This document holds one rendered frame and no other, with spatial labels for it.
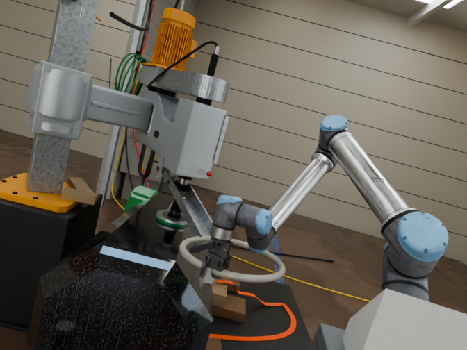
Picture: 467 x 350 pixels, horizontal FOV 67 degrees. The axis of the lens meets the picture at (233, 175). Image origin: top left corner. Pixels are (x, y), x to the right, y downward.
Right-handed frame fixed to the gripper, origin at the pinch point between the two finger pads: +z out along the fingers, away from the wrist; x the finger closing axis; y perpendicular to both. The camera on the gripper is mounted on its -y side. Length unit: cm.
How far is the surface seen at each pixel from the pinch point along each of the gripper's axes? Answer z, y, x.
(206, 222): -11, -29, 45
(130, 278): 11.0, -34.4, -2.1
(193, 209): -14, -41, 49
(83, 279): 16, -52, -11
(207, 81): -85, -46, 41
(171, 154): -41, -61, 45
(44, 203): 4, -119, 16
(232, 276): -7.1, 10.5, 1.0
